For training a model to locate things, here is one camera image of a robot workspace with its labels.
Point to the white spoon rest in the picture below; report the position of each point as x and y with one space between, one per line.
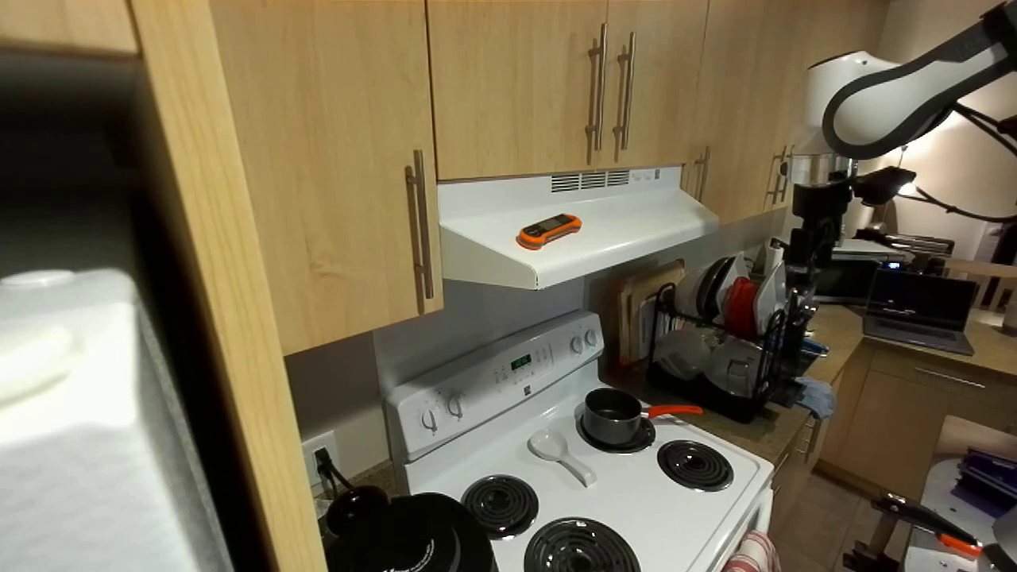
552 445

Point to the tall wooden cabinet door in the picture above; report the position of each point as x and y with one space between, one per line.
732 106
319 161
756 169

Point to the wooden side panel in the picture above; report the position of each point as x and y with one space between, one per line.
239 320

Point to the black orange clamp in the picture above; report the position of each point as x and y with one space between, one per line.
923 512

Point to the black air fryer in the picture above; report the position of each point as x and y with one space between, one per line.
423 542

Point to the short wooden cabinet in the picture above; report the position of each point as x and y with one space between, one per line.
65 22

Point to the purple books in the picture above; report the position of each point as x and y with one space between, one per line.
987 480

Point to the blue cloth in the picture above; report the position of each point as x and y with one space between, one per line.
816 398

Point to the white electric stove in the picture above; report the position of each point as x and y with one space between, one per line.
495 384

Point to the red white towel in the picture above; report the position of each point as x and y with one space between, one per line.
755 557

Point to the silver countertop appliance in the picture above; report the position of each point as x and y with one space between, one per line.
875 257

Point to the grey laptop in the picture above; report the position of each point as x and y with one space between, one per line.
923 303

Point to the wooden cutting board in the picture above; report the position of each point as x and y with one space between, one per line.
636 320

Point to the wooden base cabinet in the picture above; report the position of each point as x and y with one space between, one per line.
900 416
794 479

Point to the black kettle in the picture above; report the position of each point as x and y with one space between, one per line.
355 511

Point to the red plate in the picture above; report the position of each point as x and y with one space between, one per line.
741 306

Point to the white plate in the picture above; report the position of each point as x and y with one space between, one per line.
700 289
771 292

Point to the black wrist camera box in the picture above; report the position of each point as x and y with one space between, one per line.
885 187

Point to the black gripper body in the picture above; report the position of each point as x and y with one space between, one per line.
816 223

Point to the white range hood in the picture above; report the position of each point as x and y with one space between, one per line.
636 226

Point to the black dish rack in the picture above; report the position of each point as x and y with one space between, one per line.
686 385

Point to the white refrigerator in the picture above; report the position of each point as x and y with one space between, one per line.
83 445

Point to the orange black handheld device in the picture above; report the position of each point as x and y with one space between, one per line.
548 231

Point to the white wall outlet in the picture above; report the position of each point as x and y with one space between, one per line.
308 445

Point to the wooden cabinet door right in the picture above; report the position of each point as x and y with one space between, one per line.
508 84

